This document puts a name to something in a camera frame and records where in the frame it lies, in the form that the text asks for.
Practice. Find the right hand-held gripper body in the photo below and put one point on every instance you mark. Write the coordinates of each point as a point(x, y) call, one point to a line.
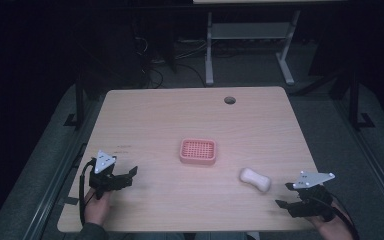
point(313, 200)

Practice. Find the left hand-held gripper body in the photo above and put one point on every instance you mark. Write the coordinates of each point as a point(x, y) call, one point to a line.
point(102, 181)

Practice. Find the white soap bar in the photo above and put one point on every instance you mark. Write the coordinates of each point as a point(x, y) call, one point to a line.
point(255, 179)

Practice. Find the pink soap dish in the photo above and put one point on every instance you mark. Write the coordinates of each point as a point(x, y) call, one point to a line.
point(197, 151)

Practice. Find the person's left hand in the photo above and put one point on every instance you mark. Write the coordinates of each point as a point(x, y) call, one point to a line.
point(96, 208)

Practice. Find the person's right hand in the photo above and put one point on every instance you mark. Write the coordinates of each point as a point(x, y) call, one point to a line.
point(333, 230)

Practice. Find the black metal stand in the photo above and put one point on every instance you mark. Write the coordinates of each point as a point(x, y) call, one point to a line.
point(79, 100)
point(354, 96)

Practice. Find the white metal rack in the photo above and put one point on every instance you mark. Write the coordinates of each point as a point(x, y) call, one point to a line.
point(250, 30)

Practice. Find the metal floor rail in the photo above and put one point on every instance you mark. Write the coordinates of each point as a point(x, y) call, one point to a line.
point(51, 196)
point(376, 173)

